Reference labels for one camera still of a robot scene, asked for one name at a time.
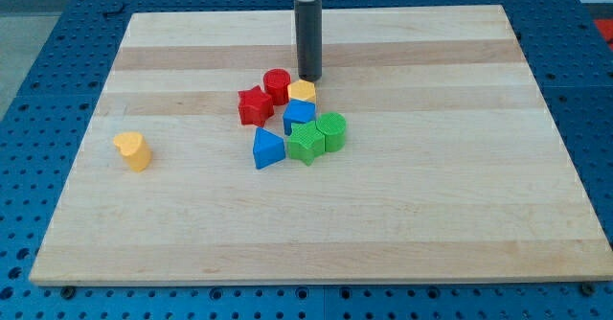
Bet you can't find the yellow hexagon block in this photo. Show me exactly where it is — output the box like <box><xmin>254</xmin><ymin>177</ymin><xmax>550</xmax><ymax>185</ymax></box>
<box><xmin>287</xmin><ymin>80</ymin><xmax>317</xmax><ymax>103</ymax></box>

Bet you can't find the red star block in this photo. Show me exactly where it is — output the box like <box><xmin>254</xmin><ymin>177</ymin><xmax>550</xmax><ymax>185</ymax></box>
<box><xmin>238</xmin><ymin>85</ymin><xmax>274</xmax><ymax>127</ymax></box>

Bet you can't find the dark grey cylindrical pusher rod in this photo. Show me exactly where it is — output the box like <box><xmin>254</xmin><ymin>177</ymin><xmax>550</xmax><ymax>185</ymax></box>
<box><xmin>294</xmin><ymin>0</ymin><xmax>323</xmax><ymax>82</ymax></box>

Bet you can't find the green star block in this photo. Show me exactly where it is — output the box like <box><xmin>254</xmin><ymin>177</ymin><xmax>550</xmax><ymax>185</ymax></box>
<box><xmin>287</xmin><ymin>121</ymin><xmax>325</xmax><ymax>166</ymax></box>

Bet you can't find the yellow heart block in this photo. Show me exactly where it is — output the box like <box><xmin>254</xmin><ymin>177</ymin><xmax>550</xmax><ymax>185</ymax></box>
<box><xmin>113</xmin><ymin>131</ymin><xmax>152</xmax><ymax>172</ymax></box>

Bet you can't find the blue triangle block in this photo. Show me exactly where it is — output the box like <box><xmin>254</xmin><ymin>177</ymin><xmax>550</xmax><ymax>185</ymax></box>
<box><xmin>252</xmin><ymin>127</ymin><xmax>286</xmax><ymax>170</ymax></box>

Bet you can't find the green cylinder block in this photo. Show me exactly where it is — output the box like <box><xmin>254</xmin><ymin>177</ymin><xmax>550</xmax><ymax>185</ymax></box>
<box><xmin>316</xmin><ymin>112</ymin><xmax>347</xmax><ymax>152</ymax></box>

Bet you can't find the blue cube block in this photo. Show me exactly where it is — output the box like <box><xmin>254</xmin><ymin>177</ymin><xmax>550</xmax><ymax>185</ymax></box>
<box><xmin>283</xmin><ymin>100</ymin><xmax>316</xmax><ymax>136</ymax></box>

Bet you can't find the light wooden board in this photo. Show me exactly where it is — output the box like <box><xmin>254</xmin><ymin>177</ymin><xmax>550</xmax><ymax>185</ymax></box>
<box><xmin>30</xmin><ymin>5</ymin><xmax>612</xmax><ymax>286</ymax></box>

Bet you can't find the red cylinder block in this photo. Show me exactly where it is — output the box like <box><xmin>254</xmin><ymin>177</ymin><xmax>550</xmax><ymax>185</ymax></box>
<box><xmin>262</xmin><ymin>68</ymin><xmax>291</xmax><ymax>105</ymax></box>

